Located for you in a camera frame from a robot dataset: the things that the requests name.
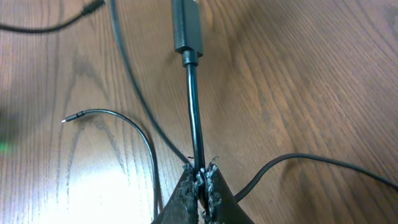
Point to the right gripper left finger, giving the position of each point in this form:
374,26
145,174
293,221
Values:
182,206

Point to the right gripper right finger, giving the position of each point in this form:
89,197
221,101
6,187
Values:
218,202

